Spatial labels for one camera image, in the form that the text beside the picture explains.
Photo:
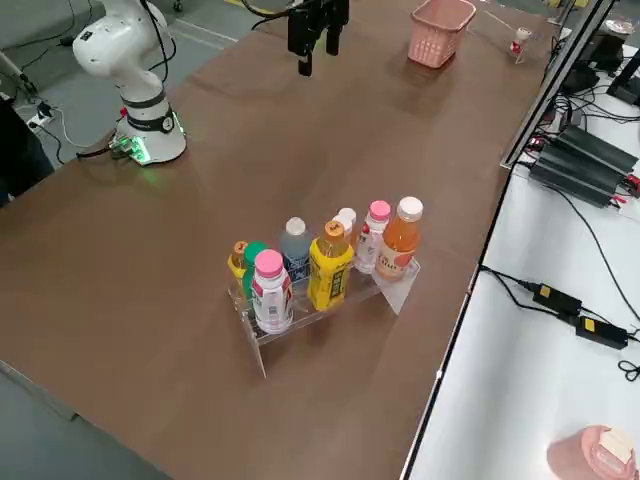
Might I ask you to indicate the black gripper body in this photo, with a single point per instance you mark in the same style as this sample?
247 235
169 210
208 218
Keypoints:
325 5

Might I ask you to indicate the large yellow drink bottle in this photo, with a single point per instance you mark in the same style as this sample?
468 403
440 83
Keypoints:
327 275

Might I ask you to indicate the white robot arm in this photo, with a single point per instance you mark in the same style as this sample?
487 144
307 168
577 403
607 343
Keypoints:
117 50

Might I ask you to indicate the pink plastic basket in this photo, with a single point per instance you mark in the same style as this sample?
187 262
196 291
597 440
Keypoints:
435 45

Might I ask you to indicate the blue drink bottle white cap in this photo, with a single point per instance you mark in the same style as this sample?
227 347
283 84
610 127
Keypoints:
296 250

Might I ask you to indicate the large orange drink bottle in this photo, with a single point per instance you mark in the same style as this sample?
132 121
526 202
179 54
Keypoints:
400 240

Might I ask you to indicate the clear acrylic drinks tray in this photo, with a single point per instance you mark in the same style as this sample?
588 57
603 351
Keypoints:
397 295

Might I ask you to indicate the small red white bottle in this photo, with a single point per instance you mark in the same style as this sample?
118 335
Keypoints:
520 42

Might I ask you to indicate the clear acrylic stepped shelf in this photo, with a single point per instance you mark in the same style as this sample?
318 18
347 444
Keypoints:
520 59

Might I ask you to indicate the white bottle pink cap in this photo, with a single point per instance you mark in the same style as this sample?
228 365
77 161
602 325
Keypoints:
371 240
272 300

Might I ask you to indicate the green bottle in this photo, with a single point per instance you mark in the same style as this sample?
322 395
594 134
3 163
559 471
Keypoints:
254 255

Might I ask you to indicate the small yellow bottle orange cap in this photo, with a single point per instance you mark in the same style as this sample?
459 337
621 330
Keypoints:
236 262

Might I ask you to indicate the black desktop device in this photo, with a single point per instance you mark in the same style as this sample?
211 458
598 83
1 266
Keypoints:
595 55

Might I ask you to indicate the white power strip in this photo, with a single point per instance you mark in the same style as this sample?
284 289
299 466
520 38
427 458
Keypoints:
42 120

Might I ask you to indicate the black power supply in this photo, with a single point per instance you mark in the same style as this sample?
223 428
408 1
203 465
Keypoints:
600 150
575 180

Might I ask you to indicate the grey metal stand leg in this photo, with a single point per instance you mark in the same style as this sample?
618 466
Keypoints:
17 72

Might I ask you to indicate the person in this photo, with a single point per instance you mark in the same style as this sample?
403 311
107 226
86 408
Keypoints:
22 155

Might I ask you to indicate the black power adapter yellow label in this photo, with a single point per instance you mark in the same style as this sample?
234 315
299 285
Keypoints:
600 332
557 298

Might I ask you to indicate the pink round container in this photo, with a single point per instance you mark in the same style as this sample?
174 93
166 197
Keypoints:
580 455

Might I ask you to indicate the aluminium frame post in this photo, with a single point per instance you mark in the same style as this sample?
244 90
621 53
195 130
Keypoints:
555 85

